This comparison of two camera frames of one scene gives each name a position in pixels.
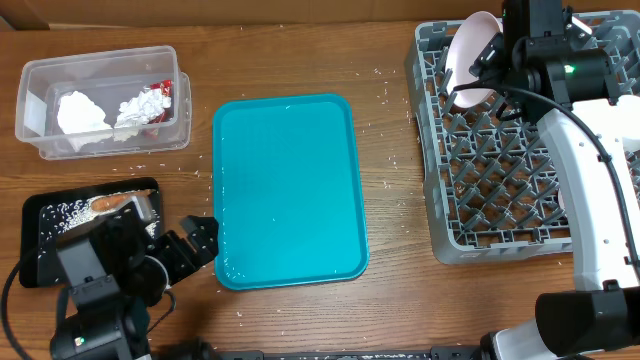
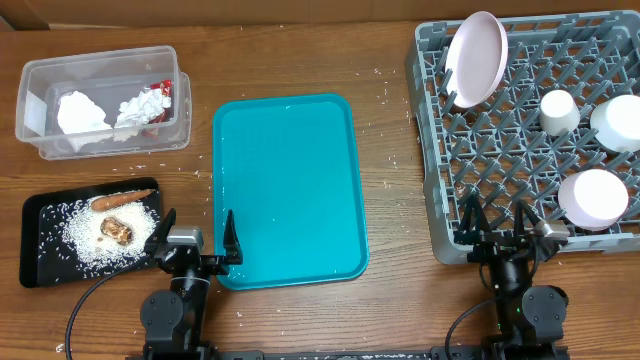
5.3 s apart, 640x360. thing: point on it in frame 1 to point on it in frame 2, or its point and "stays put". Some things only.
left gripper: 203,248 to 219,266
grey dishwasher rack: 492,185 stays put
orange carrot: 114,200 stays put
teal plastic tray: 287,190 stays put
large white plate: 472,36 stays put
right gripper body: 492,63 to 492,247
